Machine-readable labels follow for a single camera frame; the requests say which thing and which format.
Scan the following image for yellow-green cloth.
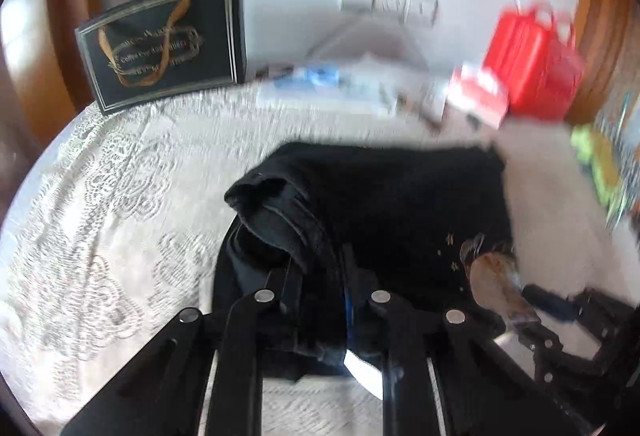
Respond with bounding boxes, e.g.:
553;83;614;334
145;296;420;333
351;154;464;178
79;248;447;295
570;123;631;227

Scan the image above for red and white tissue box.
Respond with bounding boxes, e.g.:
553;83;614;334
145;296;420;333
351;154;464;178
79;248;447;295
446;63;511;131

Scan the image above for white lace bedspread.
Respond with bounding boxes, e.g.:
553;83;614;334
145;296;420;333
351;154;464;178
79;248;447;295
0;80;640;436

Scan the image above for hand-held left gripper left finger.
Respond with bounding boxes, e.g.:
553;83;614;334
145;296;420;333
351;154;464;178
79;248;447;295
60;261;301;436

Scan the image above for black gift bag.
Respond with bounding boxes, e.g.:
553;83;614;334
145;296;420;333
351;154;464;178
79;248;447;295
75;0;247;117

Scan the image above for orange wooden frame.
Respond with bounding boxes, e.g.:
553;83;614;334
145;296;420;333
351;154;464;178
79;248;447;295
565;0;627;127

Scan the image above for red plastic carry case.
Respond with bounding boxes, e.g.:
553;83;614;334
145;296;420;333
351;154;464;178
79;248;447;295
482;0;586;121

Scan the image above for dark wooden headboard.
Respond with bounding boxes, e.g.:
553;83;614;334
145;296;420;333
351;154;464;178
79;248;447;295
45;0;101;111

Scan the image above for black garment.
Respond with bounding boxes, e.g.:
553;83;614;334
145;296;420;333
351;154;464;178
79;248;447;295
212;141;541;399

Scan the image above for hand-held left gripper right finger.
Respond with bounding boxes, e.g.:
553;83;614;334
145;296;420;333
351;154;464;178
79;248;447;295
342;243;601;436

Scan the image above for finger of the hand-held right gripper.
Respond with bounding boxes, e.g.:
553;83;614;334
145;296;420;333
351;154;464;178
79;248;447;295
515;322;601;382
522;285;623;342

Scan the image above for blue and white packets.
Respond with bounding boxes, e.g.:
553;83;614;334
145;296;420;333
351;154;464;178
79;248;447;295
257;60;446;121

